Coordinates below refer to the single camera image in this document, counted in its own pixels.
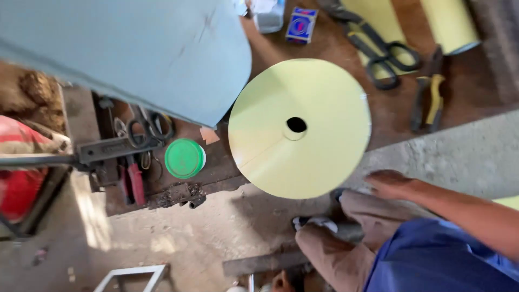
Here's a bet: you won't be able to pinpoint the grey metal bar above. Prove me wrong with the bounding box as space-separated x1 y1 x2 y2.
222 249 314 277

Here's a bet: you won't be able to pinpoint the yellow handled pliers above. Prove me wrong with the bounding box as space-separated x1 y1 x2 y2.
410 45 446 134

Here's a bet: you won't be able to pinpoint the red handled tool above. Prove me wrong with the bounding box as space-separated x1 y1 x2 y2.
118 155 147 206

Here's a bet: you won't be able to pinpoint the green lidded jar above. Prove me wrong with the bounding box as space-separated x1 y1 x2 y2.
164 138 207 180

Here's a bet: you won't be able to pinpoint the heap of brown fibre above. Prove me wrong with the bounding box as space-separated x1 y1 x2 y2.
0 61 66 135

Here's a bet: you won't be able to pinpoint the white plastic container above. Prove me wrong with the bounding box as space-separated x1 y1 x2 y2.
253 0 286 34

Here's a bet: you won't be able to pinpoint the small black handled scissors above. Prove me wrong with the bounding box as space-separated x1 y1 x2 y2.
126 105 176 149

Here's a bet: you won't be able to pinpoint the orange paper scrap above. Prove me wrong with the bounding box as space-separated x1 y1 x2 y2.
199 126 221 146

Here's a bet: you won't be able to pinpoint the large black scissors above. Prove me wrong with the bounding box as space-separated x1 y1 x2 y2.
320 0 422 91

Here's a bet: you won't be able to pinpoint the white metal frame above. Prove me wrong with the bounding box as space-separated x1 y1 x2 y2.
94 264 169 292

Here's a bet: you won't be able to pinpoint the person's blue shirt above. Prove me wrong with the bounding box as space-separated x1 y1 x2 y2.
363 218 519 292

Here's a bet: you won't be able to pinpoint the person's white and blue shoe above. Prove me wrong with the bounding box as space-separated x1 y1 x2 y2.
292 216 339 234

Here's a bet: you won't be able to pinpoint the blue and red small box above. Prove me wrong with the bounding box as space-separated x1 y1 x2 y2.
285 7 319 45

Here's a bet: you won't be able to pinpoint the large yellow paper roll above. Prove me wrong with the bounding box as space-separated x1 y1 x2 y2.
228 58 372 200

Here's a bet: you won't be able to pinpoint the person's right hand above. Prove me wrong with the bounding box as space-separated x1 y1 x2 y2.
364 170 415 200

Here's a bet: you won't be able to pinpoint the person's beige trousers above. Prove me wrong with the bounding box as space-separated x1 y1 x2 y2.
295 189 438 292

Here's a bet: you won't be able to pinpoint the dark metal bar clamp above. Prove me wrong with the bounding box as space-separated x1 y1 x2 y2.
0 136 164 172

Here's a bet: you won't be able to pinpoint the red checked cloth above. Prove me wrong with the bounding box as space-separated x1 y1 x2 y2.
0 115 73 224

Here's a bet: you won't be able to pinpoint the rusty tool tray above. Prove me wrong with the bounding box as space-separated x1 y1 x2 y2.
92 92 249 217

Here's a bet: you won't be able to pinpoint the large grey-blue sheet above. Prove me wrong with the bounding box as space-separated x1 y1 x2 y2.
0 0 253 129

